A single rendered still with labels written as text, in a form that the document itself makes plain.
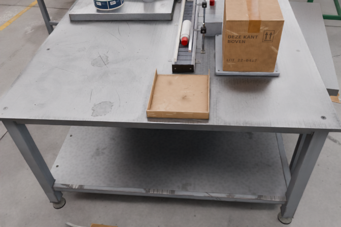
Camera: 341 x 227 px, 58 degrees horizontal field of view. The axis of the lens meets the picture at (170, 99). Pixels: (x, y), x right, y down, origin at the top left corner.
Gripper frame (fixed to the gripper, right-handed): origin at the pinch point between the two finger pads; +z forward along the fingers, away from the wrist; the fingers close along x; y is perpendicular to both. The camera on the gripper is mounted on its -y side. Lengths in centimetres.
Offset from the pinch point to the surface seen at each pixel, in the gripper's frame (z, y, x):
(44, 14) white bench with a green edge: 108, 165, -59
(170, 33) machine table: -6.1, 10.8, 31.4
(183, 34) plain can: -24.3, 1.1, 42.7
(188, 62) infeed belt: -29, -2, 61
